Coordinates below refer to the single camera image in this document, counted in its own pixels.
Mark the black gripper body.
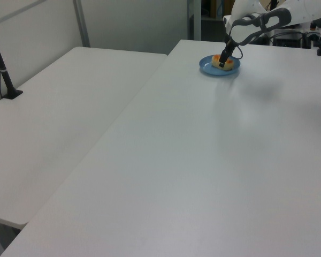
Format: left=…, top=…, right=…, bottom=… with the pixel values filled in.
left=220, top=37, right=238, bottom=58

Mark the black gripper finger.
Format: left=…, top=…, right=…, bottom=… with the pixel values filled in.
left=219, top=54, right=230, bottom=69

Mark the toy bread with orange topping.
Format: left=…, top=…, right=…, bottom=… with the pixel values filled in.
left=211, top=54, right=235, bottom=72

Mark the blue round plate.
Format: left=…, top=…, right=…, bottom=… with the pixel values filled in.
left=198, top=55, right=242, bottom=77

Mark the black equipment box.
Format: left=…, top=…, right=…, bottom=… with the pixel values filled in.
left=272, top=29, right=303, bottom=49

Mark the black pole stand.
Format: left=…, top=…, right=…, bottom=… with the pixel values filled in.
left=0, top=21, right=24, bottom=101

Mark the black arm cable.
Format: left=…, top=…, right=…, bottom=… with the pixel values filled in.
left=230, top=44, right=243, bottom=60

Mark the grey metal frame post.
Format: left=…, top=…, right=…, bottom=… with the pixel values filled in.
left=187, top=0, right=203, bottom=41

